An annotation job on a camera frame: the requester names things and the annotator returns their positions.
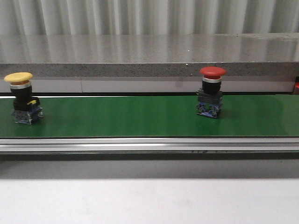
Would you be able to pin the red plastic tray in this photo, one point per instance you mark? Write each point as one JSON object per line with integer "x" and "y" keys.
{"x": 296, "y": 86}

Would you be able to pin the green conveyor belt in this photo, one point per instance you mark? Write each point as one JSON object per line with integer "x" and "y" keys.
{"x": 158, "y": 116}

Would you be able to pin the red mushroom push button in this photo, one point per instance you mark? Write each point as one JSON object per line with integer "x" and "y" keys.
{"x": 209, "y": 95}

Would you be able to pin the grey speckled stone counter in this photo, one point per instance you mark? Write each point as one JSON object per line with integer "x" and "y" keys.
{"x": 151, "y": 63}

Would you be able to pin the white pleated curtain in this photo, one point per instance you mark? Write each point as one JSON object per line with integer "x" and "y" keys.
{"x": 138, "y": 17}

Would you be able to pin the aluminium conveyor frame rail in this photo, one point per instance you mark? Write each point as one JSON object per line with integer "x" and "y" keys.
{"x": 147, "y": 145}

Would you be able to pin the yellow mushroom push button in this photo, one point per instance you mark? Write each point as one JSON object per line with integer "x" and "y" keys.
{"x": 27, "y": 108}

